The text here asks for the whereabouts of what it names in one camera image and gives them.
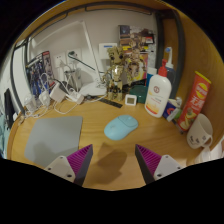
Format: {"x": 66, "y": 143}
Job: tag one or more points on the colourful figure box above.
{"x": 141, "y": 36}

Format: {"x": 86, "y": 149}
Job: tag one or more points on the black ruler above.
{"x": 111, "y": 103}

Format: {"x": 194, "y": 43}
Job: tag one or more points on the white power strip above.
{"x": 76, "y": 98}

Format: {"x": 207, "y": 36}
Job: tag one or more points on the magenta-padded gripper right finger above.
{"x": 165, "y": 164}

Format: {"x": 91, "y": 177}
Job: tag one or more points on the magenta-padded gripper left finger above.
{"x": 61, "y": 165}

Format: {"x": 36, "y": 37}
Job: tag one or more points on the white wall box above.
{"x": 107, "y": 50}

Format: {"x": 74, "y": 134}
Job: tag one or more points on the white desk lamp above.
{"x": 91, "y": 89}

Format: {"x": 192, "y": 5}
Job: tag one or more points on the steel cup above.
{"x": 74, "y": 79}

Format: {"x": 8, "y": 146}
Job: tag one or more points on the blue bottle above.
{"x": 150, "y": 77}

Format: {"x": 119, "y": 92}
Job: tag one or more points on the small white desk clock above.
{"x": 130, "y": 100}

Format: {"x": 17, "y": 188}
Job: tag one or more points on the black bag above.
{"x": 9, "y": 108}

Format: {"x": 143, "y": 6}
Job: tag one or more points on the clear plastic cup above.
{"x": 30, "y": 104}

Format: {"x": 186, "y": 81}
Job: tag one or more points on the grey mouse pad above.
{"x": 53, "y": 138}

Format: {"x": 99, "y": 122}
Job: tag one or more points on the white mug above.
{"x": 199, "y": 131}

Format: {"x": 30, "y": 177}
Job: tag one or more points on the blue robot model kit box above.
{"x": 40, "y": 73}

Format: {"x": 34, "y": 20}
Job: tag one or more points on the light blue computer mouse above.
{"x": 120, "y": 127}

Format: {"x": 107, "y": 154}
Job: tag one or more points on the dark green round container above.
{"x": 138, "y": 93}

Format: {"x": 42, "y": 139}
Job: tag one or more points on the white red-pump lotion bottle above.
{"x": 157, "y": 96}

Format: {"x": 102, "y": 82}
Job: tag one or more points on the brown tree figure model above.
{"x": 116, "y": 75}

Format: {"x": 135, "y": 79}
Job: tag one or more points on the small blue white box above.
{"x": 170, "y": 110}

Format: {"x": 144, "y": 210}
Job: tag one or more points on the red chips can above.
{"x": 195, "y": 100}

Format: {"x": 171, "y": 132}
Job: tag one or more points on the dark white-nozzle squeeze bottle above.
{"x": 169, "y": 66}

